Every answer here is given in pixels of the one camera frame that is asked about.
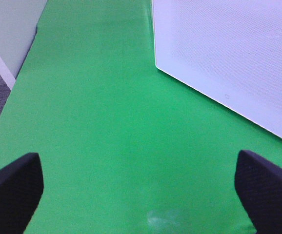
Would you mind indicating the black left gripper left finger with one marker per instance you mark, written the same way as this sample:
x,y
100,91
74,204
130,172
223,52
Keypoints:
x,y
21,188

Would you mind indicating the white microwave oven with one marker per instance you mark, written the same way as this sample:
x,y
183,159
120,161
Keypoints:
x,y
228,48

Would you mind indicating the green table cover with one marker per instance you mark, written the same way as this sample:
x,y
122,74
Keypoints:
x,y
124,147

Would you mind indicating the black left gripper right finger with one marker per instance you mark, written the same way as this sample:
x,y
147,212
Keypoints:
x,y
258,184

